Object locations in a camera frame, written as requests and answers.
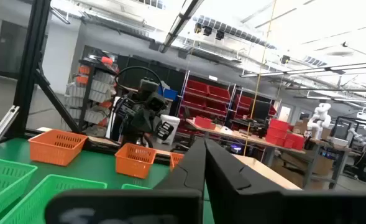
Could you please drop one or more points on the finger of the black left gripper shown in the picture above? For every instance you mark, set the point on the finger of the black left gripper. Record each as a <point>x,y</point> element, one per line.
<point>165,130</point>

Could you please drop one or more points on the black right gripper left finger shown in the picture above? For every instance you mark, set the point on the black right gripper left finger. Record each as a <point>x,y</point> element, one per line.
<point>139,207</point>

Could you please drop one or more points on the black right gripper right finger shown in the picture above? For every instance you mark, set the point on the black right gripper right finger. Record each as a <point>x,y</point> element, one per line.
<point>263,202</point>

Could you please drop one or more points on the orange perforated plastic basket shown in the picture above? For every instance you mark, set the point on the orange perforated plastic basket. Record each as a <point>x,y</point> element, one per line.
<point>134,161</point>
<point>175,160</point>
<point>56,151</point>

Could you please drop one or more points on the green perforated plastic basket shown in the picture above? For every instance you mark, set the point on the green perforated plastic basket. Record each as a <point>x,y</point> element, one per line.
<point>36,199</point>
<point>2,183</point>

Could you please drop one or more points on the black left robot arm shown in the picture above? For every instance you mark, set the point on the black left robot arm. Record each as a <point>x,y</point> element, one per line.
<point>123,121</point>

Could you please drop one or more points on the wide shelf rack red bins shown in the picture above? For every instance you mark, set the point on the wide shelf rack red bins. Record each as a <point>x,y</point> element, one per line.
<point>204,96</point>

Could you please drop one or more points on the narrow shelf rack red bins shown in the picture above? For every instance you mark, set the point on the narrow shelf rack red bins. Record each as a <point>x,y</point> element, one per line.
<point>243,102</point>

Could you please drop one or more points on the white plastic bucket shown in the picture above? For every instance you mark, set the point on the white plastic bucket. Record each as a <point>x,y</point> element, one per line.
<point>171,124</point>

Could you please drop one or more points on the light wooden side table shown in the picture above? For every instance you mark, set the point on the light wooden side table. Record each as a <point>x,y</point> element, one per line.
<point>263,171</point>

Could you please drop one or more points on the blue storage bin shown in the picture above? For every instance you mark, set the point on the blue storage bin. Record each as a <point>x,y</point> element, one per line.
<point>170,94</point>

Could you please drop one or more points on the single red bin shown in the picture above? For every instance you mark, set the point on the single red bin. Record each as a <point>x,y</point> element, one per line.
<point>204,122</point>

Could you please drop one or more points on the grey parts bin rack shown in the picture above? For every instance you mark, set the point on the grey parts bin rack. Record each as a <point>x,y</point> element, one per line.
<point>97,93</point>

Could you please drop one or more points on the long wooden workbench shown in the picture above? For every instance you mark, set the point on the long wooden workbench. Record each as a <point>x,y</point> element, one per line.
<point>248,138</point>

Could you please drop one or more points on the stacked red bins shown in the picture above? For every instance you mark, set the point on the stacked red bins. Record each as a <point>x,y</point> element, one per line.
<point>283,133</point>

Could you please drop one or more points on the brown cardboard box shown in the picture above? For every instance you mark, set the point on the brown cardboard box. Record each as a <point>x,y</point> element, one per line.
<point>300,127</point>

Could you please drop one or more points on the black computer monitor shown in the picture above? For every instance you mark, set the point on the black computer monitor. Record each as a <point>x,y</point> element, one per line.
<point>260,110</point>

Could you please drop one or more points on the white humanoid robot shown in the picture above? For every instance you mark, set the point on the white humanoid robot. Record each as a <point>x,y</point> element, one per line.
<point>319,119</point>

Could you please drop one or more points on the long ceiling light fixture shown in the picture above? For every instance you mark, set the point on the long ceiling light fixture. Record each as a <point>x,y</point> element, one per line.
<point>179,25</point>

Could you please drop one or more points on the silver aluminium extrusion bar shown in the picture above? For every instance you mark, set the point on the silver aluminium extrusion bar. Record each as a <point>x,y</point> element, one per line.
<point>2,126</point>

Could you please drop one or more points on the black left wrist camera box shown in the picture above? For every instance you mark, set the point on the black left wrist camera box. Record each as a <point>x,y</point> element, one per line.
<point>153,99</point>

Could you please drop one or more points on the black metal rig frame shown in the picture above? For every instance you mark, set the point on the black metal rig frame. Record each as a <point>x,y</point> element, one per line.
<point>30,62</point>

